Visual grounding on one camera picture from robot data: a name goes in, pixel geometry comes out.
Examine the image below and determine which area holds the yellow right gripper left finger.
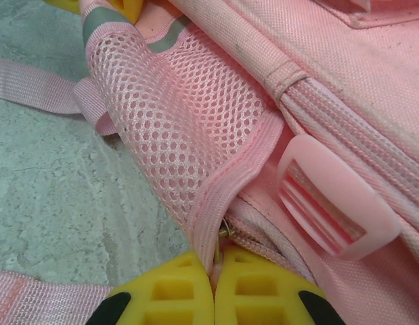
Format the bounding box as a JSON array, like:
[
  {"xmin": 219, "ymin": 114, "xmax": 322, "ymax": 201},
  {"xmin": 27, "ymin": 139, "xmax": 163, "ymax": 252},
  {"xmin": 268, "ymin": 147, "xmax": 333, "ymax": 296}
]
[{"xmin": 93, "ymin": 251, "xmax": 215, "ymax": 325}]

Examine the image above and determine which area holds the pink backpack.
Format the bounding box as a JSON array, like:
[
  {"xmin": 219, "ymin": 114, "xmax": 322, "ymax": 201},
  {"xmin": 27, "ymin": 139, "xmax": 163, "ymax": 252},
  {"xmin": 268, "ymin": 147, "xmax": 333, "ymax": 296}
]
[{"xmin": 0, "ymin": 0, "xmax": 419, "ymax": 325}]

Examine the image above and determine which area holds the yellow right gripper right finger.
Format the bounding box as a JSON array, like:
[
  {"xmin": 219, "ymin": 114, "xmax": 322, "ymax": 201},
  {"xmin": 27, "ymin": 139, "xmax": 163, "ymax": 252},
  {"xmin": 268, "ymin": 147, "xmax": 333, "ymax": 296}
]
[{"xmin": 214, "ymin": 244, "xmax": 347, "ymax": 325}]

